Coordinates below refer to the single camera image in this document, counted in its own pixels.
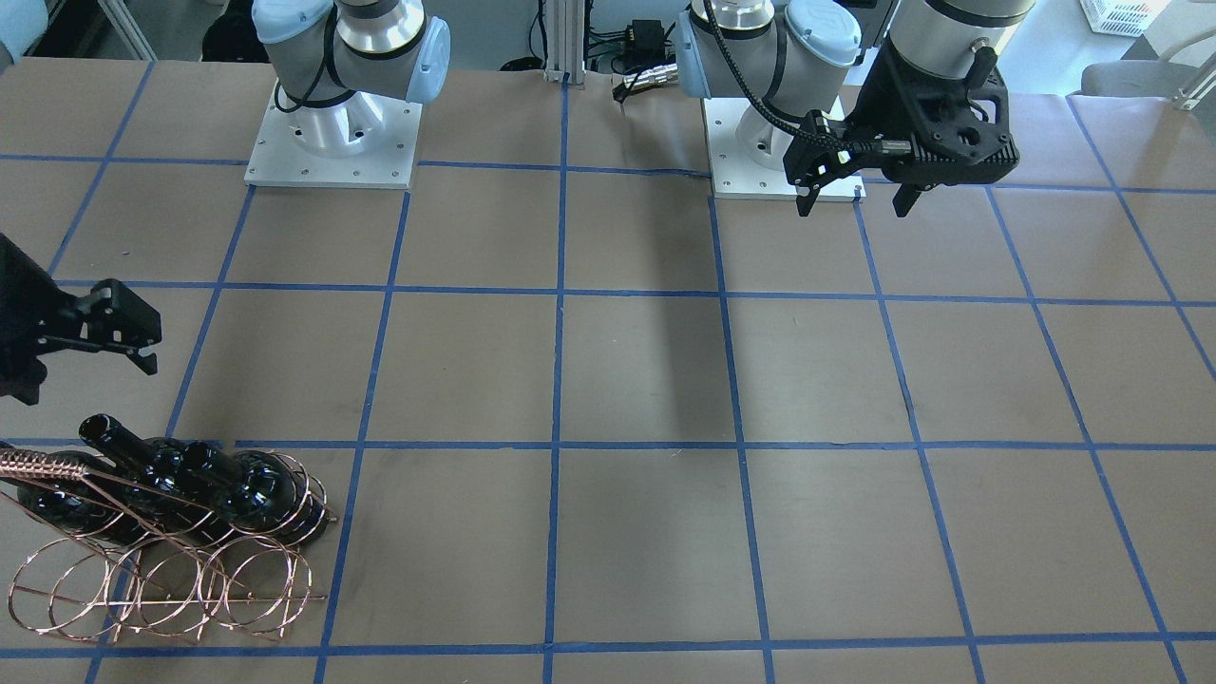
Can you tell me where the dark wine bottle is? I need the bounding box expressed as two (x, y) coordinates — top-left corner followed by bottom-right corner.
(79, 414), (229, 546)
(185, 442), (330, 548)

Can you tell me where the copper wire wine basket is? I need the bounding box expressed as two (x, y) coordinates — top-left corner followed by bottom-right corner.
(2, 445), (333, 641)

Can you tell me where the black power adapter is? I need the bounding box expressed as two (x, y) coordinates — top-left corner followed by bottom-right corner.
(624, 19), (666, 62)

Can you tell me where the silver robot arm image-left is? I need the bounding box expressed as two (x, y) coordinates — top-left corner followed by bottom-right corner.
(1, 1), (451, 407)

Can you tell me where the dark wine bottle in basket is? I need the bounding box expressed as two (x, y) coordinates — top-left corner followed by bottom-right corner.
(185, 442), (330, 548)

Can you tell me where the white base plate image-right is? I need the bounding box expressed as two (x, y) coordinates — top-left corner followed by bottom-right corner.
(700, 95), (865, 202)

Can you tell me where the silver robot arm image-right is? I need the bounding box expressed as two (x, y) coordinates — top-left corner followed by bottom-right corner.
(674, 1), (1034, 217)

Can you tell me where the white plastic crate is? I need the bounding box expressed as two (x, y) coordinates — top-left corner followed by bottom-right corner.
(1079, 0), (1169, 38)

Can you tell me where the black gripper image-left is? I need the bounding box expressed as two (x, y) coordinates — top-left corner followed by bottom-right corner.
(1, 237), (163, 407)

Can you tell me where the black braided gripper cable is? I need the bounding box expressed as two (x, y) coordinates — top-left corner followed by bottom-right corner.
(698, 0), (913, 158)

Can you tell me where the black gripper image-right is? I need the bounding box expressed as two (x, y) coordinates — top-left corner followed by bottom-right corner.
(783, 43), (1020, 218)

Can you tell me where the dark wine bottle basket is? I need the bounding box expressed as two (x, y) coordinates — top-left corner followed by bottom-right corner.
(10, 478), (146, 548)

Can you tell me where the white base plate image-left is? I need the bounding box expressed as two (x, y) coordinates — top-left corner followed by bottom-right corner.
(244, 89), (423, 190)

